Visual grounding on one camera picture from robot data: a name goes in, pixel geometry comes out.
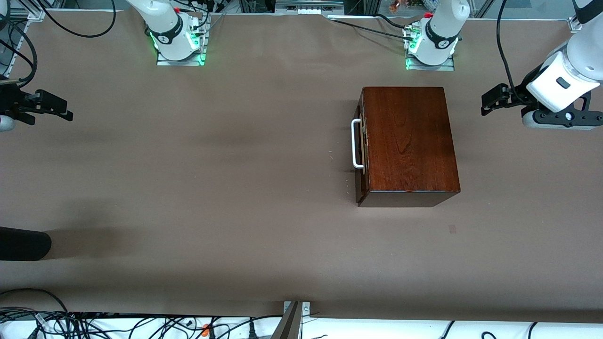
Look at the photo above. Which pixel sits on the white lower board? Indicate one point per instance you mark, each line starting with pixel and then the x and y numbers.
pixel 377 329

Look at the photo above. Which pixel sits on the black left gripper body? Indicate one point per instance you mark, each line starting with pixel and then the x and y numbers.
pixel 517 96

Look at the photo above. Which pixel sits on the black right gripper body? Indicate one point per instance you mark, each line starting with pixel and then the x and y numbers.
pixel 10 100

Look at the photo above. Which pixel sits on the dark brown wooden cabinet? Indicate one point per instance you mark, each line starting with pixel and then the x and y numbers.
pixel 410 141

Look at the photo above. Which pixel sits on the aluminium profile beam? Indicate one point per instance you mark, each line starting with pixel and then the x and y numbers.
pixel 291 325

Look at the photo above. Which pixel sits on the black cylindrical object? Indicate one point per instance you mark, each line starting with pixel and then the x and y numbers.
pixel 23 243

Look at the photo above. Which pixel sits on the light wood drawer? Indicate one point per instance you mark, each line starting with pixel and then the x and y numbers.
pixel 359 101

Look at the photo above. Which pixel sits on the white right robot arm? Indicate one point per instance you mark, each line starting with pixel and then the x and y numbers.
pixel 167 28

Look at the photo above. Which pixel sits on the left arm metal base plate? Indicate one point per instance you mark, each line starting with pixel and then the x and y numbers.
pixel 431 67

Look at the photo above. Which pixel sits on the orange connector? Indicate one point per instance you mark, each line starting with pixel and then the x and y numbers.
pixel 205 329

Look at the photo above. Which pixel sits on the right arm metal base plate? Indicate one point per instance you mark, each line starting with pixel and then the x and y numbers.
pixel 181 62

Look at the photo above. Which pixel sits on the aluminium frame rail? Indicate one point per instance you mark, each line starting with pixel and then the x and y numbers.
pixel 574 24
pixel 35 14

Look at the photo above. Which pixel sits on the grey power strip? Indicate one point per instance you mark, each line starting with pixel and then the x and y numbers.
pixel 306 5

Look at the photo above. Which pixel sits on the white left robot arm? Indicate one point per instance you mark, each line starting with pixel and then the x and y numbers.
pixel 546 94

